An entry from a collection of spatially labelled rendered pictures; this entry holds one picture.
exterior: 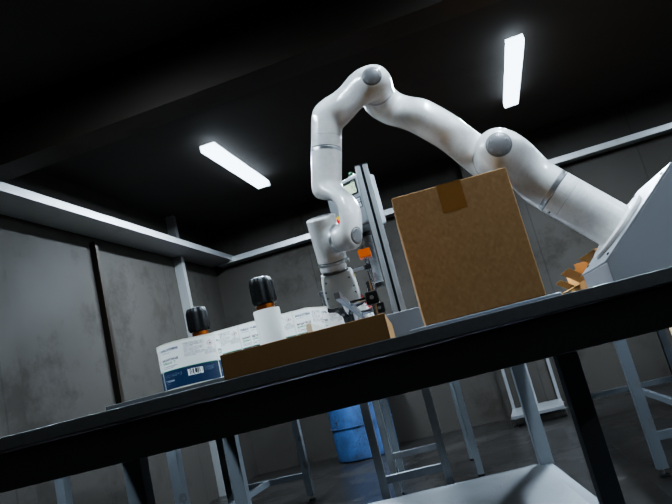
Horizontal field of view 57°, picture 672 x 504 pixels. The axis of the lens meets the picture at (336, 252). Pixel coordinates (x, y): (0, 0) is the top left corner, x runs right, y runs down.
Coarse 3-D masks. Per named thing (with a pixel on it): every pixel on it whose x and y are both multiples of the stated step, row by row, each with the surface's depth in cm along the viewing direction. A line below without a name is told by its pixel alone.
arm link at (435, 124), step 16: (400, 96) 178; (368, 112) 182; (384, 112) 178; (400, 112) 174; (416, 112) 169; (432, 112) 168; (448, 112) 169; (416, 128) 171; (432, 128) 168; (448, 128) 167; (464, 128) 170; (448, 144) 169; (464, 144) 171; (464, 160) 173
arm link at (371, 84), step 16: (352, 80) 169; (368, 80) 166; (384, 80) 166; (336, 96) 174; (352, 96) 170; (368, 96) 167; (384, 96) 170; (320, 112) 175; (336, 112) 174; (352, 112) 173; (320, 128) 174; (336, 128) 175; (320, 144) 174; (336, 144) 174
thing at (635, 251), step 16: (656, 176) 153; (640, 192) 163; (656, 192) 145; (640, 208) 145; (656, 208) 144; (640, 224) 144; (656, 224) 144; (624, 240) 144; (640, 240) 144; (656, 240) 143; (608, 256) 145; (624, 256) 144; (640, 256) 143; (656, 256) 142; (592, 272) 161; (608, 272) 146; (624, 272) 143; (640, 272) 143
